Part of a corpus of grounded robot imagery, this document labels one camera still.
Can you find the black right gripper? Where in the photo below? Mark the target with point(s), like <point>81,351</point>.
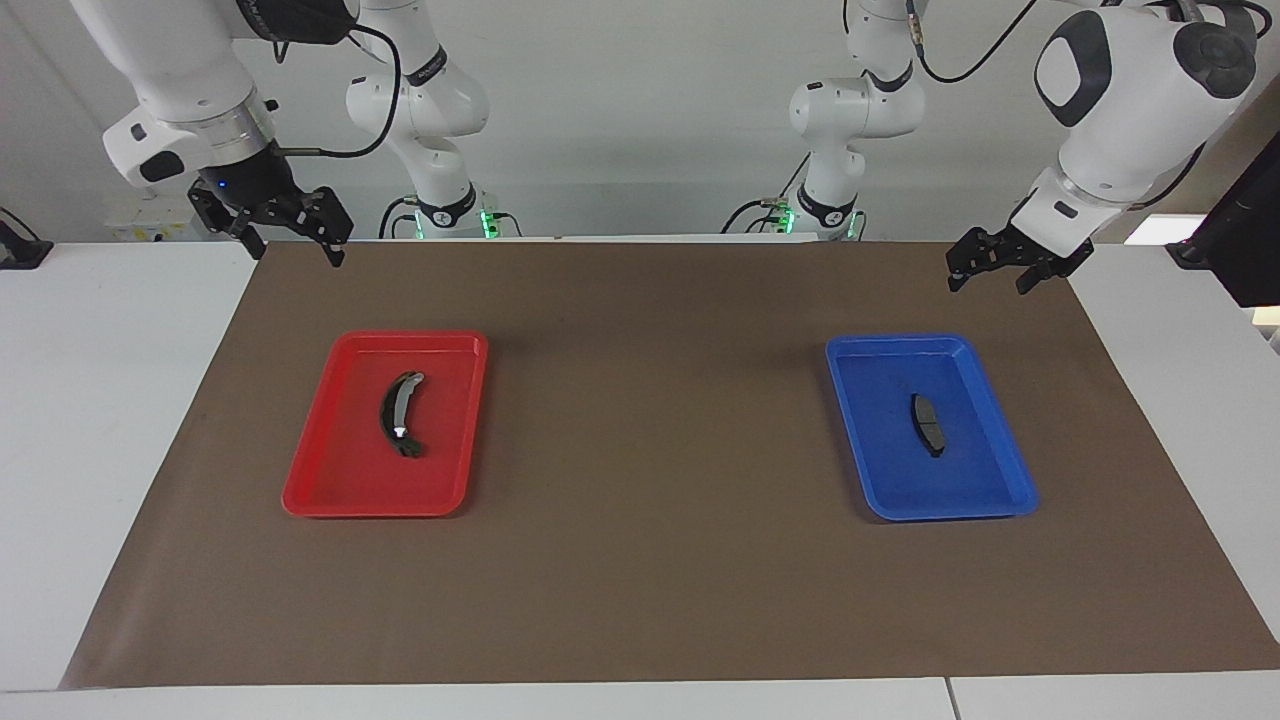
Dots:
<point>255,190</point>

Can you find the blue plastic tray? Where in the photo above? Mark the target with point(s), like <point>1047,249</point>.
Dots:
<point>960,480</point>

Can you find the brown table mat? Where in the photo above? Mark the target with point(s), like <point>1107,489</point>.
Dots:
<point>650,580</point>

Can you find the long curved black brake pad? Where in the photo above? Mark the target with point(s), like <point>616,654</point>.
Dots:
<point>390,410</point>

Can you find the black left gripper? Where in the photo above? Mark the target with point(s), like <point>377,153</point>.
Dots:
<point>1015,248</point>

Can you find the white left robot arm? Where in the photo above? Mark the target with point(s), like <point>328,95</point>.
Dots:
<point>1120,110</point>

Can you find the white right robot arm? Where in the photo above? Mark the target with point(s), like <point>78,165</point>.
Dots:
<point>180,70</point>

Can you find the red plastic tray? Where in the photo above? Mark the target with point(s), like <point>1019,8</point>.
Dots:
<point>340,470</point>

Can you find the black monitor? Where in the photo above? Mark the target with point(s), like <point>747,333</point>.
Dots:
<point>1245,240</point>

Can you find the white power strip box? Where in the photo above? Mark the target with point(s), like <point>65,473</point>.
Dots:
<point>150,225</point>

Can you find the black table clamp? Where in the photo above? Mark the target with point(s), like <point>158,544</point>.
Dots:
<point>20,250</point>

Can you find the small black brake pad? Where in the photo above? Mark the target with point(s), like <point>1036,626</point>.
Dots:
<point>928,425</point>

